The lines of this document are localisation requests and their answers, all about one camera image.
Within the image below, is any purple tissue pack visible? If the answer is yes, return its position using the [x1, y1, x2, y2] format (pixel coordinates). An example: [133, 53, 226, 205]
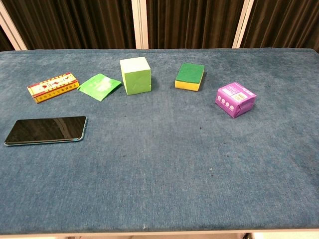
[215, 82, 257, 119]

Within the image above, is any yellow and red card box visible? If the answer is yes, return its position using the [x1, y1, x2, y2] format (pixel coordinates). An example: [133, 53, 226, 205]
[26, 72, 80, 104]

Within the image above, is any light green foam cube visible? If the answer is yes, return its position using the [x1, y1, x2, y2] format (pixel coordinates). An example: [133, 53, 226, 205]
[119, 56, 153, 96]

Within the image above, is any black smartphone with blue edge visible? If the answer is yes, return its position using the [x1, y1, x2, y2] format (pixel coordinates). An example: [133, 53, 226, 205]
[3, 116, 87, 147]

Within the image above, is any white frame post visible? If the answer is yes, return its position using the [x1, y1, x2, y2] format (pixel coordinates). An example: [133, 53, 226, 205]
[0, 1, 28, 51]
[231, 0, 255, 49]
[131, 0, 150, 50]

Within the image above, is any green foil sachet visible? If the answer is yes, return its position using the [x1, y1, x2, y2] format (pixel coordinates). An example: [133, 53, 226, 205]
[78, 73, 122, 102]

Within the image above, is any blue fabric table cover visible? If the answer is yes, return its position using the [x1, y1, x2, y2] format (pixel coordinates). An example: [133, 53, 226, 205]
[0, 47, 319, 235]

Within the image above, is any green and yellow sponge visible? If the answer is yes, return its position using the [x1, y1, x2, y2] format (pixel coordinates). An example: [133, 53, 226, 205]
[174, 62, 205, 92]

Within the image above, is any dark pleated curtain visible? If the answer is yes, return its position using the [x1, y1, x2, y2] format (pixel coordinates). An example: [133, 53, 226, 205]
[0, 0, 319, 52]

